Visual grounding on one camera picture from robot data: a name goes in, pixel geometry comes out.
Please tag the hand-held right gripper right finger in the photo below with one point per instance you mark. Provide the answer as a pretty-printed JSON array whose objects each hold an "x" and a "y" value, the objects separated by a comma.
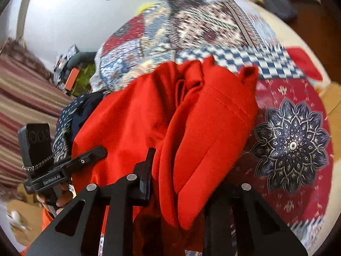
[{"x": 255, "y": 218}]

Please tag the red zip jacket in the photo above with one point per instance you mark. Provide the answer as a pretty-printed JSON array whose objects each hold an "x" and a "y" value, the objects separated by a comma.
[{"x": 202, "y": 128}]

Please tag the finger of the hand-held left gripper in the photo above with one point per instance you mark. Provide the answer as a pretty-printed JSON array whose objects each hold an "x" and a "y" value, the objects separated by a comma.
[{"x": 88, "y": 157}]

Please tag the orange box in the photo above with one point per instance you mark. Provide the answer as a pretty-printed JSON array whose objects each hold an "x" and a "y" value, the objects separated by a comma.
[{"x": 72, "y": 81}]

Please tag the beige mattress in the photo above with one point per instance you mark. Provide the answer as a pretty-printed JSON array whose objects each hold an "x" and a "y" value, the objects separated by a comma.
[{"x": 282, "y": 26}]

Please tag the green mat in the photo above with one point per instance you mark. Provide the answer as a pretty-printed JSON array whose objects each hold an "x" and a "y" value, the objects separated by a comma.
[{"x": 85, "y": 77}]

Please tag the patchwork printed bedsheet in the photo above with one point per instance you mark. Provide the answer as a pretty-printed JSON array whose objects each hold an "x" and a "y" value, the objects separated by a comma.
[{"x": 290, "y": 144}]

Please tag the person's left hand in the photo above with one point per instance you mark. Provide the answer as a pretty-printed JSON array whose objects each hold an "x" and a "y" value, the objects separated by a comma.
[{"x": 65, "y": 194}]

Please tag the navy patterned cloth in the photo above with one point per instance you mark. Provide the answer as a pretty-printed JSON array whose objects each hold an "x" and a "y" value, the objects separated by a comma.
[{"x": 64, "y": 128}]

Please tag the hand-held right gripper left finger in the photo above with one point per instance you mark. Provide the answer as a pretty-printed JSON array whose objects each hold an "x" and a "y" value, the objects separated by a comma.
[{"x": 143, "y": 181}]

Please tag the striped curtain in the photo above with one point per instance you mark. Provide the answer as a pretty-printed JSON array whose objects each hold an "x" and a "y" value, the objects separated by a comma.
[{"x": 24, "y": 93}]

